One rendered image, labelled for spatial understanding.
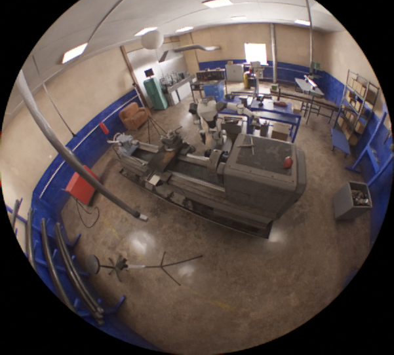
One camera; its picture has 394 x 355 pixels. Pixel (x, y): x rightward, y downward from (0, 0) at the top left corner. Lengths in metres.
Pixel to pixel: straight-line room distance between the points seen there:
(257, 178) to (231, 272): 1.53
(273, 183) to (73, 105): 5.21
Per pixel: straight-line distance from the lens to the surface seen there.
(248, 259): 2.10
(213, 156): 1.20
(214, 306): 2.26
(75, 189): 3.71
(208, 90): 3.13
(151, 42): 4.67
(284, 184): 0.94
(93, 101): 5.23
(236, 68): 7.67
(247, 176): 0.92
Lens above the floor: 2.08
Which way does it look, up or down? 45 degrees down
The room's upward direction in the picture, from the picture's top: 18 degrees counter-clockwise
